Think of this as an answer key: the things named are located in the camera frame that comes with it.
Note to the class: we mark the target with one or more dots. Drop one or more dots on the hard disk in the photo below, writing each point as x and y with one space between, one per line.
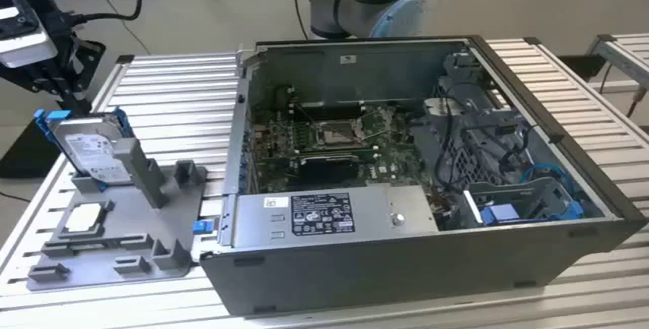
88 146

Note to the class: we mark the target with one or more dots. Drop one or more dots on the blue empty disk carrier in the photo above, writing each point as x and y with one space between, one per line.
499 216

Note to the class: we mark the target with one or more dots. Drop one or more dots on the grey disk bay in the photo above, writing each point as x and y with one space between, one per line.
537 192

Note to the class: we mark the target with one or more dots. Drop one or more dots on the black mat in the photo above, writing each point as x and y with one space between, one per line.
25 154

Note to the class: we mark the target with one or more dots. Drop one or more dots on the silver CPU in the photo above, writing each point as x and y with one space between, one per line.
85 218

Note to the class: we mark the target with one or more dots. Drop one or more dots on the grey parts rack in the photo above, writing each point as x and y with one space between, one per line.
127 226

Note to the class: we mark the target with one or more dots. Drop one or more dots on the blue case latch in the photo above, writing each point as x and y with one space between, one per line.
203 226

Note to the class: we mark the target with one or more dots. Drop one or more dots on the CPU socket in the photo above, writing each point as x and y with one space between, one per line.
334 133

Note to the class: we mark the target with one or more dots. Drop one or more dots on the black heat sink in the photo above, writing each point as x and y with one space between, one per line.
330 169

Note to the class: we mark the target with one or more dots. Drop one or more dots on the green motherboard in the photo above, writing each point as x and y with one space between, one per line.
390 162

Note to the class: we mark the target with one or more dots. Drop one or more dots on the silver power supply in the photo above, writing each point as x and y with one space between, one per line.
364 211

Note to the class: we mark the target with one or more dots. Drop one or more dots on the grey drive cage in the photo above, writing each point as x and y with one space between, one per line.
455 143

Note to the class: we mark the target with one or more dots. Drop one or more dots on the black PC case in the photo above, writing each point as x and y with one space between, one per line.
355 279

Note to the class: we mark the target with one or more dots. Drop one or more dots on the metal slat side table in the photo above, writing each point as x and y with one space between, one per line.
621 49

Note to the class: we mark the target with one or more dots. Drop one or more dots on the white camera box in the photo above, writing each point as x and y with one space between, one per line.
30 51

